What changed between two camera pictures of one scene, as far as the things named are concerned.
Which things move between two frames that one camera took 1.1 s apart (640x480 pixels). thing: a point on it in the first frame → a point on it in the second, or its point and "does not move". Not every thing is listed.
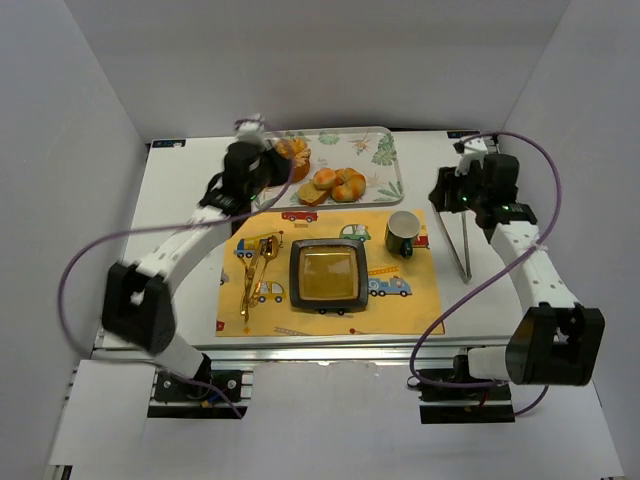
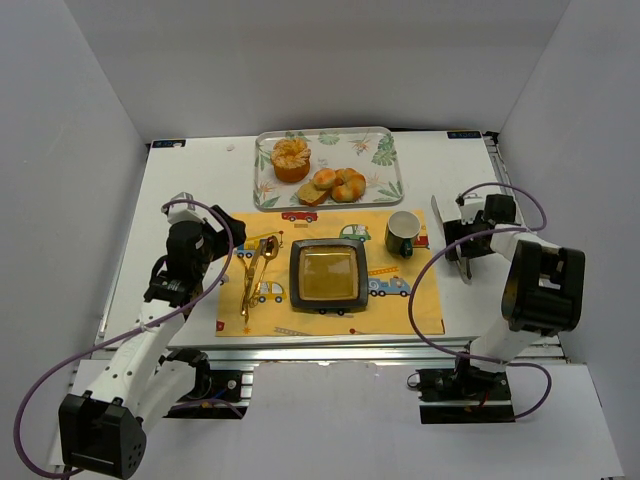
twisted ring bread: x=349 y=185 does not move
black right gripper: x=445 y=190 → x=460 y=239
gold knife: x=250 y=274 does not move
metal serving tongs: x=469 y=274 does not move
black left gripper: x=279 y=167 → x=226 y=233
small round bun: x=324 y=178 does not move
